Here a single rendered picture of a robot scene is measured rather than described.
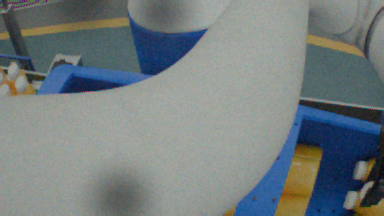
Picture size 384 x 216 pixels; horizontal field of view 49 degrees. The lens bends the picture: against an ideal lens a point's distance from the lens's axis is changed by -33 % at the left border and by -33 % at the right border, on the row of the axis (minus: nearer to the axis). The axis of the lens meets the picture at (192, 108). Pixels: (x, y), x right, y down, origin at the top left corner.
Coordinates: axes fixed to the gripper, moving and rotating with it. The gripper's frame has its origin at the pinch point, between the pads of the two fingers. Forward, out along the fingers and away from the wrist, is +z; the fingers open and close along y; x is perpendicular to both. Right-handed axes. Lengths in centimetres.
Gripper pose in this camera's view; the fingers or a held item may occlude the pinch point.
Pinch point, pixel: (372, 186)
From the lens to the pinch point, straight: 78.0
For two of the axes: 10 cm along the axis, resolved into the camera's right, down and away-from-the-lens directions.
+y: 2.8, -8.3, 4.9
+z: 1.1, 5.3, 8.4
